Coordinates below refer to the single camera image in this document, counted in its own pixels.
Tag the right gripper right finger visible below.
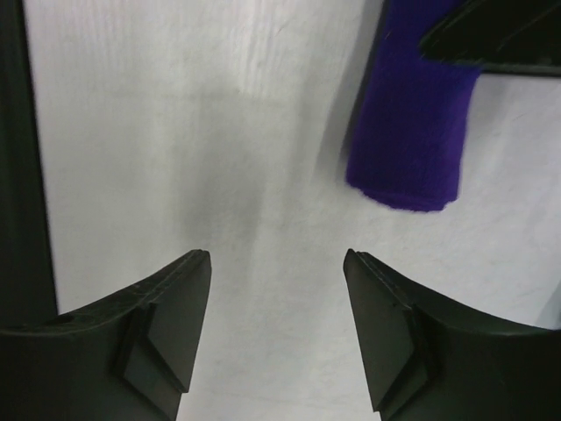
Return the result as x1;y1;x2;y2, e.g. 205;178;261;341
344;250;560;421

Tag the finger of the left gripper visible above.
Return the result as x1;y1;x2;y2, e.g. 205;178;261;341
419;0;560;78

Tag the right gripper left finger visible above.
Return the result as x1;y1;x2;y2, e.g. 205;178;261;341
1;250;211;420

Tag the purple towel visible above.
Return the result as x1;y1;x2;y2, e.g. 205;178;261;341
345;1;480;212

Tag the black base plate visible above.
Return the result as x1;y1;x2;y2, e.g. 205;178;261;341
1;1;58;327

